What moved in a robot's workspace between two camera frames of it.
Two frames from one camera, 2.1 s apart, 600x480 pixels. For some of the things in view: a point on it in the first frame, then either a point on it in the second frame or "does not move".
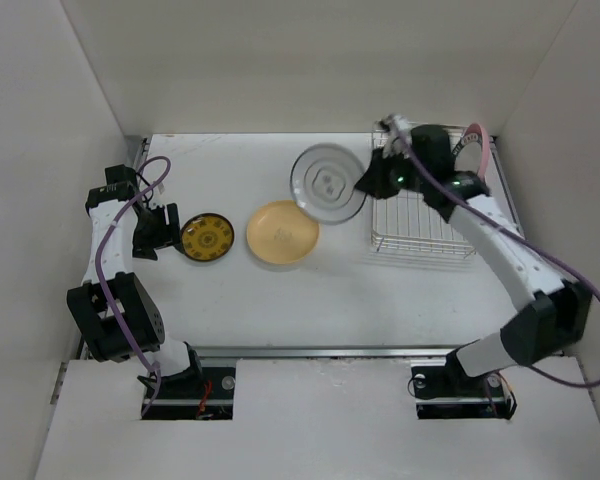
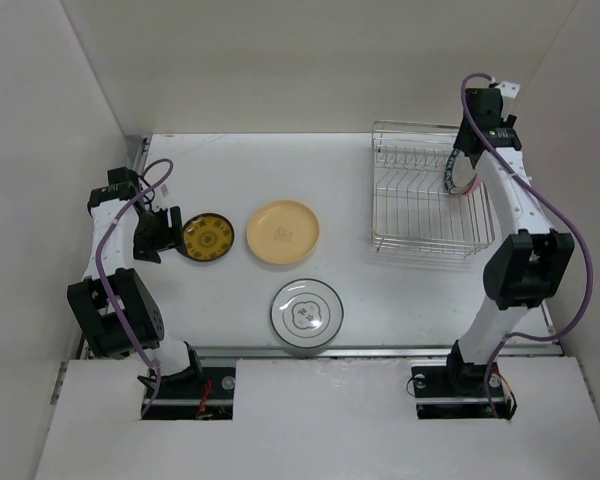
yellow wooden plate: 282,232 does not move
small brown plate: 207,237 does not move
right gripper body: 392,174 -> 458,139
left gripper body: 155,230 does not move
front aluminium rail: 327,352 does not move
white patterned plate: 322,184 -> 307,313
